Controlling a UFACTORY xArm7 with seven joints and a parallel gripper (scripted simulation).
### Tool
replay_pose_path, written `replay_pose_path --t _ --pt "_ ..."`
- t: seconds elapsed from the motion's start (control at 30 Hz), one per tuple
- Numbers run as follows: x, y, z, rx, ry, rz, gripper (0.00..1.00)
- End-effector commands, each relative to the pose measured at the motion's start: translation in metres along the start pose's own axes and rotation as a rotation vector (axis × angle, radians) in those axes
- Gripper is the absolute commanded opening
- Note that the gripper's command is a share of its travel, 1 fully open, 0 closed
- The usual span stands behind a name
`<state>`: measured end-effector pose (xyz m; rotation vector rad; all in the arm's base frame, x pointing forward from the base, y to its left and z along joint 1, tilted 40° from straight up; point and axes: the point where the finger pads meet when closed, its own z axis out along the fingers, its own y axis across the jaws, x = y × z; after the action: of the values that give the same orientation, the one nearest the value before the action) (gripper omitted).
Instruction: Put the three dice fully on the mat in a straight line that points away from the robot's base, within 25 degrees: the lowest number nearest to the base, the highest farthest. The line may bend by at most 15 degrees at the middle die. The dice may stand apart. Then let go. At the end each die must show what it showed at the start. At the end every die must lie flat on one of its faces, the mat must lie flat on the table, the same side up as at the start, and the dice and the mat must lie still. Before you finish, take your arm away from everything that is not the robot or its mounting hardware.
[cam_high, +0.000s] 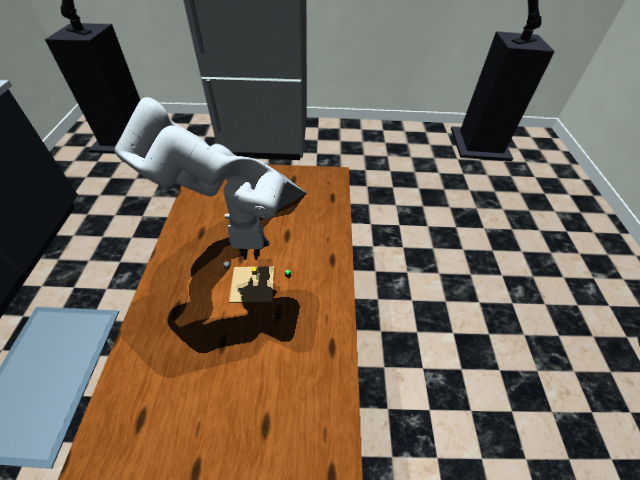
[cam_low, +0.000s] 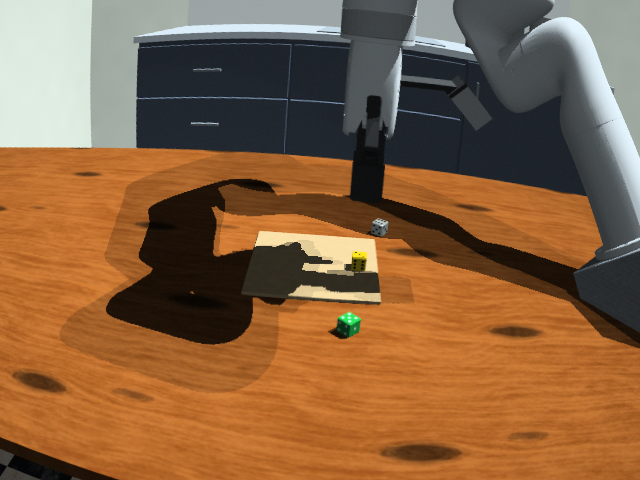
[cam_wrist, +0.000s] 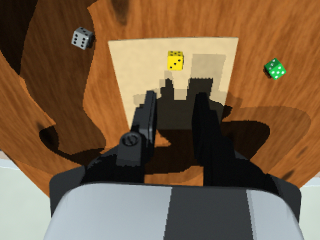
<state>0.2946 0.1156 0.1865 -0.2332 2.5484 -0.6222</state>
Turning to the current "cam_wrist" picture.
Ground yellow die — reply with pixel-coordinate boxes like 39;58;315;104
167;51;183;70

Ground green die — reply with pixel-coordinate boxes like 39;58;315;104
264;58;286;80

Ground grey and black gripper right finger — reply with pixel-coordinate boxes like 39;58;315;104
192;92;302;223

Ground white die with black pips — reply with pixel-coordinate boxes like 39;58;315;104
71;27;93;50

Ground beige mat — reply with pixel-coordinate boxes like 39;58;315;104
108;37;238;129

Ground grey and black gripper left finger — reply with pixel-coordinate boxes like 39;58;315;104
49;90;157;218

